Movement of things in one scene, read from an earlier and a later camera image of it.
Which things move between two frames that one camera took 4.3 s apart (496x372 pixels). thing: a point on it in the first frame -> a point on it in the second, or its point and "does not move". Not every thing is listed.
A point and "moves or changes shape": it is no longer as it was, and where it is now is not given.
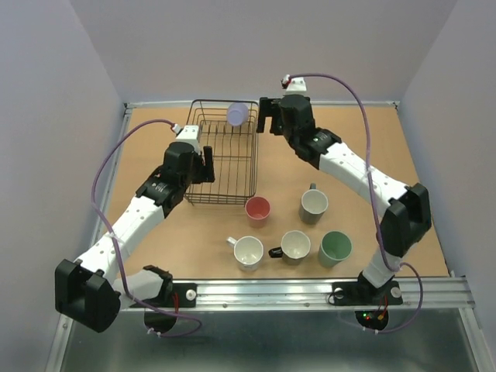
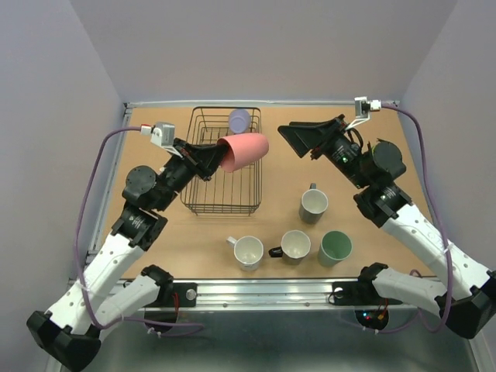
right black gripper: (270, 107) -> (302, 137)
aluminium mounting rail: (418, 294) does not move
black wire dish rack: (236, 153) moves or changes shape
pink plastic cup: (257, 209) -> (244, 149)
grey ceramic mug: (314, 203) does not move
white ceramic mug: (248, 251) does not move
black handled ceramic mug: (295, 246) does not move
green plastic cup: (335, 246) does not move
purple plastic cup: (237, 113) moves or changes shape
